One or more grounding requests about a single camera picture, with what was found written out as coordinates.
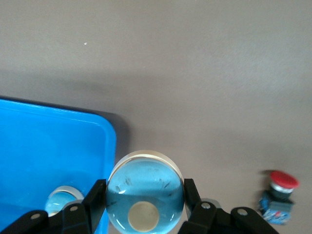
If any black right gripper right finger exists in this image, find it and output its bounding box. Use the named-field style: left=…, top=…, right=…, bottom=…
left=177, top=178, right=278, bottom=234

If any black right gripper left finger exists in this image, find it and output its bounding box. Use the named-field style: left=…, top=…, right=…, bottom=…
left=0, top=179, right=107, bottom=234

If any light blue dome bell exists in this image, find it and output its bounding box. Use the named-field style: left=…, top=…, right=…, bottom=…
left=106, top=150, right=185, bottom=234
left=45, top=185, right=85, bottom=217

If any blue plastic tray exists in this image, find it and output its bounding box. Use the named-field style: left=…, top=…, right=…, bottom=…
left=0, top=96, right=117, bottom=234

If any red push button blue base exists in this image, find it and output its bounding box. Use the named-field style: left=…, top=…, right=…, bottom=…
left=258, top=170, right=300, bottom=225

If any brown table mat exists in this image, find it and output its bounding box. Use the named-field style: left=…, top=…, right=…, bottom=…
left=0, top=0, right=312, bottom=234

